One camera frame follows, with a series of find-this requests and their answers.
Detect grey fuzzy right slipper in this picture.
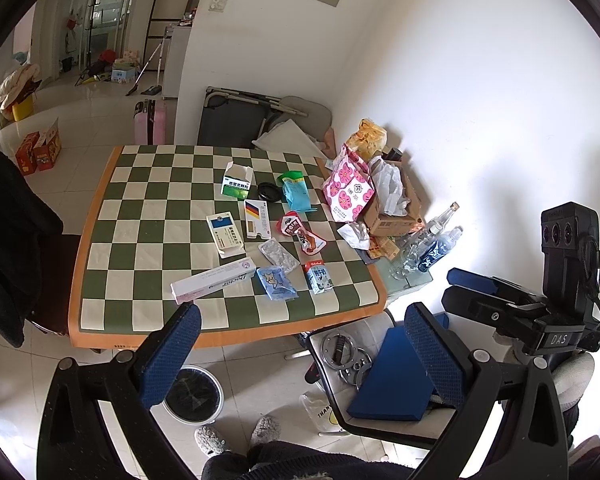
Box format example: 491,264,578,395
250,414,280,448

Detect folded grey cot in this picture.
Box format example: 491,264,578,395
197,86,308,148

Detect white round trash bin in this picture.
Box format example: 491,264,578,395
163,366,225,426

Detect small blue milk carton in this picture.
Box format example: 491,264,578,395
303,259,334,295

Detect green white medicine box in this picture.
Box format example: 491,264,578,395
221,162,253,200

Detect grey fuzzy left slipper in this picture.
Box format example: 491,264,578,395
194,425,230,457

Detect white plastic smiley bag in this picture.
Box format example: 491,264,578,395
299,388,348,436

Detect crumpled white tissue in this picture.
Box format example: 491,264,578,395
337,221,370,250

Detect black jacket on chair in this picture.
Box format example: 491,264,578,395
0,150,64,348

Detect yellow snack bag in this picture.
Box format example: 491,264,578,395
346,118,388,162

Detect red white snack wrapper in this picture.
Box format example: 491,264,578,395
276,211,326,256

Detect grey fuzzy slipper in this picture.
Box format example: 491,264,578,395
194,425,230,457
250,414,280,448

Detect light blue snack bag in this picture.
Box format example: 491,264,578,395
277,170,315,214

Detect brown cardboard box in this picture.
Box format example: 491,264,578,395
363,156,422,237

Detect black round plastic lid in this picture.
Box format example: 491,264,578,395
257,182,283,203

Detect red orange cardboard box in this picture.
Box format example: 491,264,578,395
16,119,61,176

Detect white blue medicine box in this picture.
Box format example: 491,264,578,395
206,211,245,259

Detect white stool with black frame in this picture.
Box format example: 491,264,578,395
308,302,503,455

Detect long white pink box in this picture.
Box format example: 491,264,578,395
171,257,257,304

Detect dark wooden chair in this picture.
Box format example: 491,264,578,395
27,234,81,336

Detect pink suitcase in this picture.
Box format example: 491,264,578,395
134,100,166,145

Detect green white checkered table mat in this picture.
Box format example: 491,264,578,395
68,145,387,349

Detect clear glass bottle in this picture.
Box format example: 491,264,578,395
405,202,460,249

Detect blue cartoon snack wrapper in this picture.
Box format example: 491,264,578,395
257,266,298,301

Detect pink flower paper bag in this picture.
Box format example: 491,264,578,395
322,144,375,223

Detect white box tricolour stripes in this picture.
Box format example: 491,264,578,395
244,198,272,240

